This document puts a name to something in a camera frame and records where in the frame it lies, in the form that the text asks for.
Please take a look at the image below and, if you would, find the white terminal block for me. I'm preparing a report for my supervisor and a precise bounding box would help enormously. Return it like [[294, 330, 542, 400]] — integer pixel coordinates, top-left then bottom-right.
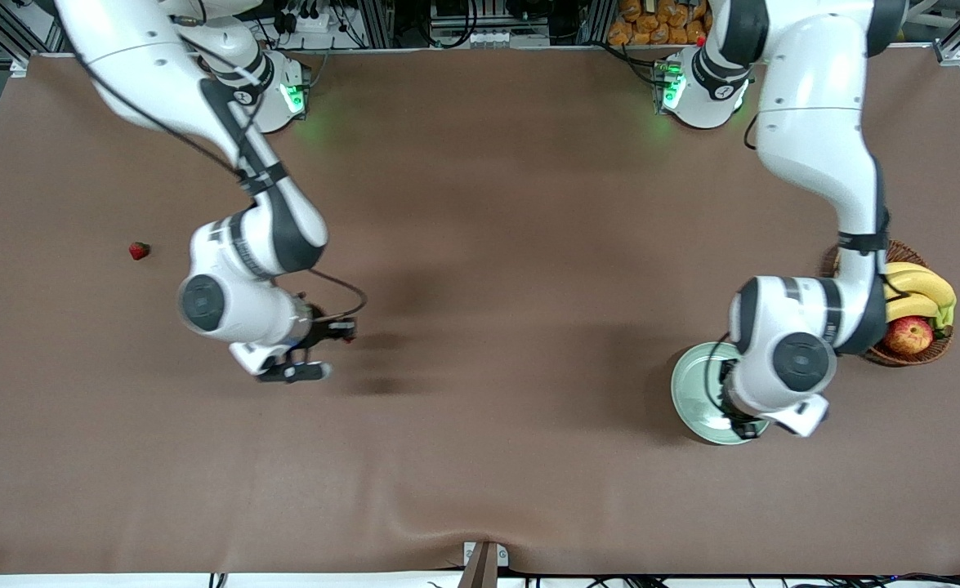
[[467, 30, 534, 47]]

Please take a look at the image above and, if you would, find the red yellow apple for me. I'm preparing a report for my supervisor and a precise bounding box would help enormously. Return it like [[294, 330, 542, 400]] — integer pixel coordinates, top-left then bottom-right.
[[882, 316, 935, 356]]

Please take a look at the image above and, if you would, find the white power strip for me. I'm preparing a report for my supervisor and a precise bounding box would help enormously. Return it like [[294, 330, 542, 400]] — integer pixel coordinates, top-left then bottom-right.
[[279, 8, 342, 35]]

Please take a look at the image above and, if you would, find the yellow banana bunch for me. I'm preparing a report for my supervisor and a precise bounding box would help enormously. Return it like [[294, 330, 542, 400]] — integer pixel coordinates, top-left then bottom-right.
[[882, 261, 958, 327]]

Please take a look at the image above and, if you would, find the light green round plate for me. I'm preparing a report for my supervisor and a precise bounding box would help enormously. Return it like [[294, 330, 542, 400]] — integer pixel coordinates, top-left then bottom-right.
[[671, 341, 775, 446]]

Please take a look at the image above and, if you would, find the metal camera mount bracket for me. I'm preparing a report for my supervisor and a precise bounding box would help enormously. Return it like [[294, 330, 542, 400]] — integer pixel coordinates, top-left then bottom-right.
[[457, 541, 509, 588]]

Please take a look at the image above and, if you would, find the brown table mat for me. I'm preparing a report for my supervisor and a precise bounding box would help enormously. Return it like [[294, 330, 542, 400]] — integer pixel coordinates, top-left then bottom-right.
[[0, 49, 960, 577]]

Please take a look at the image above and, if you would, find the brown wicker basket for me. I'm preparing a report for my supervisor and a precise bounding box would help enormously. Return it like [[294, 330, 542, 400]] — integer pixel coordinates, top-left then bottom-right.
[[833, 239, 954, 367]]

